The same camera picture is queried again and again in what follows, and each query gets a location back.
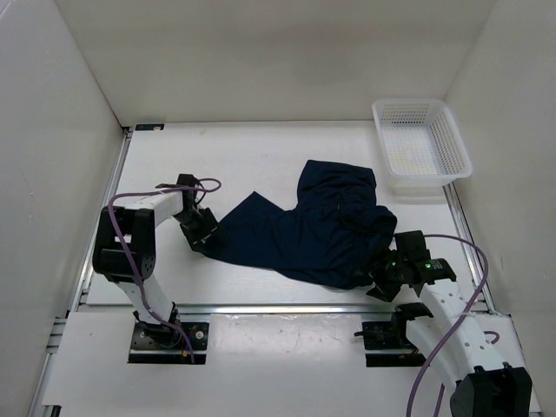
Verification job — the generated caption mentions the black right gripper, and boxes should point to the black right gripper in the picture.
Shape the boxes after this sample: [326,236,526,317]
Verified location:
[349,242,407,302]

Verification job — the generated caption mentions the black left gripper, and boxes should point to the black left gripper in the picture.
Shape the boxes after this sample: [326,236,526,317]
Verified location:
[173,207,224,255]

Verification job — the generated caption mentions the navy blue shorts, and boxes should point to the navy blue shorts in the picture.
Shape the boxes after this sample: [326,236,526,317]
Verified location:
[204,160,397,289]

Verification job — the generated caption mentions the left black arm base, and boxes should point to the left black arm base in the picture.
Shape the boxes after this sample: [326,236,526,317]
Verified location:
[128,321,209,365]

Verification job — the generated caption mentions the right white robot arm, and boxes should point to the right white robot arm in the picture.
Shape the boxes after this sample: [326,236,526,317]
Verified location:
[356,230,533,416]

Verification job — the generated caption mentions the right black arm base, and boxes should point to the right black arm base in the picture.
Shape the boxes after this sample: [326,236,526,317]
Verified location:
[354,302,433,368]

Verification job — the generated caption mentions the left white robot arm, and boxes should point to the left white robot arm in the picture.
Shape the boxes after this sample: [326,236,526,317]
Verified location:
[92,174,222,348]

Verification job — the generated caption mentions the white plastic mesh basket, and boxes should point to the white plastic mesh basket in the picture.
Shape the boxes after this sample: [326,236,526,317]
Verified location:
[372,98,473,195]

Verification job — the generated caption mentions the small dark label sticker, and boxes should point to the small dark label sticker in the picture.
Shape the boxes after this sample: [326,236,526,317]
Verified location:
[135,123,165,131]

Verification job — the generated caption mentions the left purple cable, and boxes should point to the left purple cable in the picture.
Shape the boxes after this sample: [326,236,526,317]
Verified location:
[107,177,222,364]

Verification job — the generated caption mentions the front aluminium rail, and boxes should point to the front aluminium rail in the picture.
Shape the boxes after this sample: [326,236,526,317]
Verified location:
[178,303,394,315]

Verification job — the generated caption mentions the right aluminium frame rail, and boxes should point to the right aluminium frame rail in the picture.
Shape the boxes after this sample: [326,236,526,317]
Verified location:
[442,182,544,417]

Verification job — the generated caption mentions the aluminium frame rail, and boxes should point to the aluminium frame rail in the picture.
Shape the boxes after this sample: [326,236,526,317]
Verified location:
[442,182,544,417]
[26,126,135,416]

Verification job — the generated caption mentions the left aluminium frame rail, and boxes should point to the left aluminium frame rail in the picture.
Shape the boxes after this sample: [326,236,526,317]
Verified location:
[26,126,135,416]

